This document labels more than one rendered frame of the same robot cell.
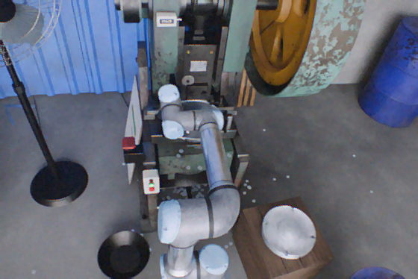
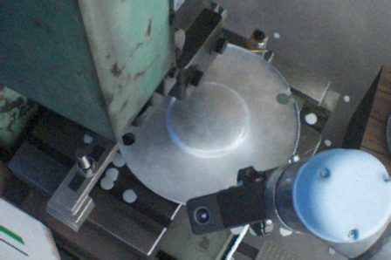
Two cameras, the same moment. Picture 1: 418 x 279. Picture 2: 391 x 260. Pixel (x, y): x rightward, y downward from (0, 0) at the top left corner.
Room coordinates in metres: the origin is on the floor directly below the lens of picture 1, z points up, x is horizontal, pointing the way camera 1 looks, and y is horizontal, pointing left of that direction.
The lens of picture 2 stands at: (0.88, 0.36, 1.48)
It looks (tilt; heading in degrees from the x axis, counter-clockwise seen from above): 64 degrees down; 316
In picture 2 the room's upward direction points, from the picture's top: 2 degrees clockwise
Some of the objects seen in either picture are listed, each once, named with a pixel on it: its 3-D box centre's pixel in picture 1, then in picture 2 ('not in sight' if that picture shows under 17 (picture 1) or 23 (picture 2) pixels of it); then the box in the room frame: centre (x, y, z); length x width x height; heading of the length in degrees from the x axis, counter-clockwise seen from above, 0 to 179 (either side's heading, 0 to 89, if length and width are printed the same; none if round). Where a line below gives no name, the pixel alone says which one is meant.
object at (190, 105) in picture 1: (195, 118); (208, 117); (1.13, 0.10, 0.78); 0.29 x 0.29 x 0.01
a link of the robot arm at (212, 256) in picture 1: (211, 262); not in sight; (0.48, -0.07, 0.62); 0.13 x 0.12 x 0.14; 106
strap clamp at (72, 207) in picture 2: (159, 107); (84, 171); (1.19, 0.30, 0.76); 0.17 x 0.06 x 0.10; 108
